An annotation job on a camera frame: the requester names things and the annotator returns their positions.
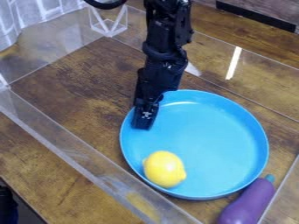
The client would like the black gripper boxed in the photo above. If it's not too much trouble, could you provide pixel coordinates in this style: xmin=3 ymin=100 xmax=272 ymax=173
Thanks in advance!
xmin=131 ymin=43 xmax=188 ymax=130

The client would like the blue round plate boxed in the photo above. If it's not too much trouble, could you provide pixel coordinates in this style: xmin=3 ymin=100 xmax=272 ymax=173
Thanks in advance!
xmin=119 ymin=90 xmax=270 ymax=200

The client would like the yellow toy lemon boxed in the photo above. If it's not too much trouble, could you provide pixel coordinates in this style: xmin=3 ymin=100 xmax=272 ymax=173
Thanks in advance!
xmin=143 ymin=150 xmax=187 ymax=188

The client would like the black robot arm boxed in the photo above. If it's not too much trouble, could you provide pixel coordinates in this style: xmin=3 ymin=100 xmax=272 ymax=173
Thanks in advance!
xmin=132 ymin=0 xmax=194 ymax=130

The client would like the black bar in background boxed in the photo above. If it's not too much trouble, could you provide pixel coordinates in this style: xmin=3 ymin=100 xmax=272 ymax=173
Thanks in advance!
xmin=216 ymin=0 xmax=296 ymax=33

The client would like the white patterned curtain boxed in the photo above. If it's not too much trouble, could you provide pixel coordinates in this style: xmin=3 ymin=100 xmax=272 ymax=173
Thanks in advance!
xmin=0 ymin=0 xmax=88 ymax=52

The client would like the purple toy eggplant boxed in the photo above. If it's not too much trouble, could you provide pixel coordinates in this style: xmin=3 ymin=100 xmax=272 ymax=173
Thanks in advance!
xmin=218 ymin=174 xmax=276 ymax=224

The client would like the clear acrylic enclosure wall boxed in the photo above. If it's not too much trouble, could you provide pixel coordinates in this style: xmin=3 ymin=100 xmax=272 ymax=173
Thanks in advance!
xmin=0 ymin=0 xmax=299 ymax=224

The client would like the black cable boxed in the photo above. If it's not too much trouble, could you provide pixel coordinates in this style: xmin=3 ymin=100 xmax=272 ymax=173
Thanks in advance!
xmin=82 ymin=0 xmax=130 ymax=11

